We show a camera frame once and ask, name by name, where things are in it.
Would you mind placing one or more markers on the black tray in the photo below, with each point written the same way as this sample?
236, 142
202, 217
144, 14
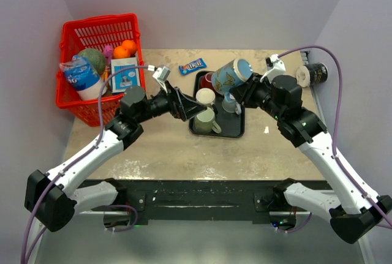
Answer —
232, 124

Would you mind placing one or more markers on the green melon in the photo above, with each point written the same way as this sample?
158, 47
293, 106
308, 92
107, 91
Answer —
96, 58

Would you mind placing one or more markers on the dark red mug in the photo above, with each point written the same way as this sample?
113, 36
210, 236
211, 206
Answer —
206, 81

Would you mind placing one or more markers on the orange fruit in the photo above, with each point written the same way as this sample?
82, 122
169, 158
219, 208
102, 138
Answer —
121, 52
130, 45

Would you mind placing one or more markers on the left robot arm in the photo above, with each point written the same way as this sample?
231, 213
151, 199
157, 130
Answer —
49, 195

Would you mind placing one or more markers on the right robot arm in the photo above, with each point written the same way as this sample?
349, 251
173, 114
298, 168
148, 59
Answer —
354, 208

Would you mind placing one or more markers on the light grey mug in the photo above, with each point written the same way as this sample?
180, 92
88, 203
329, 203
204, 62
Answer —
229, 104

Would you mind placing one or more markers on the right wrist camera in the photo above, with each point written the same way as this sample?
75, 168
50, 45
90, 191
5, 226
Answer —
275, 67

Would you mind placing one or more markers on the black labelled paper roll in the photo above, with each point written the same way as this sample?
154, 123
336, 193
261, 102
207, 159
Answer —
311, 74

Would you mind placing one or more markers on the cream white mug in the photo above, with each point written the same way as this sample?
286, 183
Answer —
206, 97

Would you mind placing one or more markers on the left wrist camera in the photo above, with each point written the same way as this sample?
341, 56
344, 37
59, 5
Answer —
160, 74

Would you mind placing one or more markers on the blue candy packet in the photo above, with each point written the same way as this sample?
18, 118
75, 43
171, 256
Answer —
193, 66

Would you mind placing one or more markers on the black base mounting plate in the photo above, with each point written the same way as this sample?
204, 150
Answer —
184, 200

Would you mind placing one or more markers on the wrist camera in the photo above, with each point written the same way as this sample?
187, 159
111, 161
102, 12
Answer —
275, 67
160, 74

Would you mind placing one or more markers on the blue white box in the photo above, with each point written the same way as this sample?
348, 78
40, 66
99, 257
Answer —
127, 76

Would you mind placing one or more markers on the light green mug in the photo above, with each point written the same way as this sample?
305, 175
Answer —
205, 122

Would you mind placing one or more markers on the pink toy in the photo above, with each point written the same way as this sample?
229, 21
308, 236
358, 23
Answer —
108, 53

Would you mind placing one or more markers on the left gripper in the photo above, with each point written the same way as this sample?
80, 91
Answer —
181, 105

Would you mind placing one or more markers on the blue butterfly mug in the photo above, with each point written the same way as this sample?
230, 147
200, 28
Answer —
231, 75

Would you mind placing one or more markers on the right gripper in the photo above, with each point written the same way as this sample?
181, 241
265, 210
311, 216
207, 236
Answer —
244, 92

